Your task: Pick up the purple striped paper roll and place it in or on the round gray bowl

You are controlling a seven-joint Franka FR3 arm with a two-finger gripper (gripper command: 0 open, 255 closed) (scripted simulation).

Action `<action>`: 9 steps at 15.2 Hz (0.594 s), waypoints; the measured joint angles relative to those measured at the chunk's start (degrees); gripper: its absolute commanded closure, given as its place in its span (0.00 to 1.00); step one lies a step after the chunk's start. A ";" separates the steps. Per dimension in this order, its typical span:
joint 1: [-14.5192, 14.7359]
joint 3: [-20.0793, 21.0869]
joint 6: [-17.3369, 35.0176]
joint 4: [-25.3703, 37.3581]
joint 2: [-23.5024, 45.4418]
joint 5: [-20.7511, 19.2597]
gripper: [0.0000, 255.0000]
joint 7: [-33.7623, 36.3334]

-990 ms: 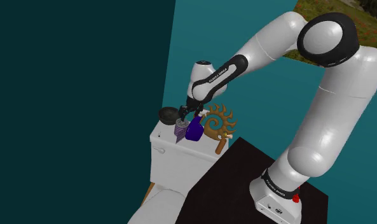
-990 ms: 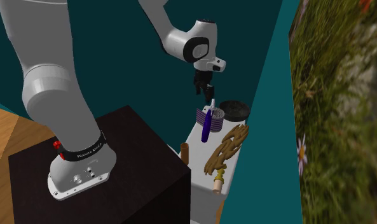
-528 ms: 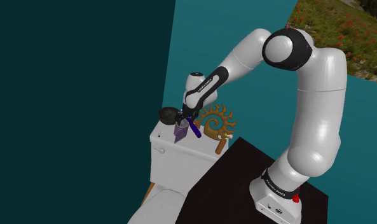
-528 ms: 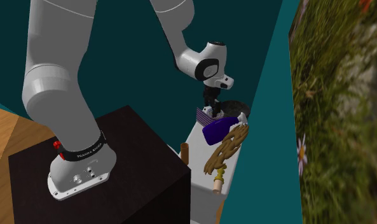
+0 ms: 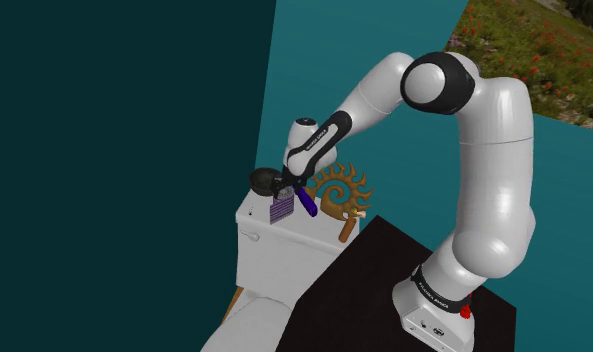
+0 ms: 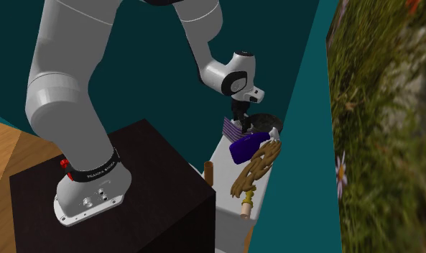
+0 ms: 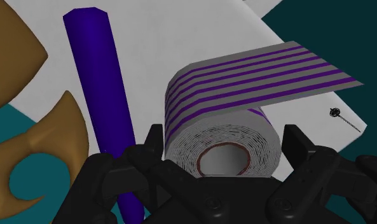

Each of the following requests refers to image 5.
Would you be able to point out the purple striped flat square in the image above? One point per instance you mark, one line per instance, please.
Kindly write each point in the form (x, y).
(281, 209)

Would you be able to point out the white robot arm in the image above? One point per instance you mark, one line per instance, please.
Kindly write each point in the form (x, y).
(496, 195)

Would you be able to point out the black robot stand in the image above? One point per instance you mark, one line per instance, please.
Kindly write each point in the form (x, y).
(344, 292)

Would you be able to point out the black bowl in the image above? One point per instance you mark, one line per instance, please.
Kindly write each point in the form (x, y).
(262, 181)

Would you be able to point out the brown spiral sun ornament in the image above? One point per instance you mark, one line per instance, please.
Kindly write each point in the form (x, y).
(342, 192)

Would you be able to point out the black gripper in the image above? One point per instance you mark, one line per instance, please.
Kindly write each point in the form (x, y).
(282, 187)

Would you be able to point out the white toilet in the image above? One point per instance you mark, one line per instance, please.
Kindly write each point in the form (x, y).
(281, 258)

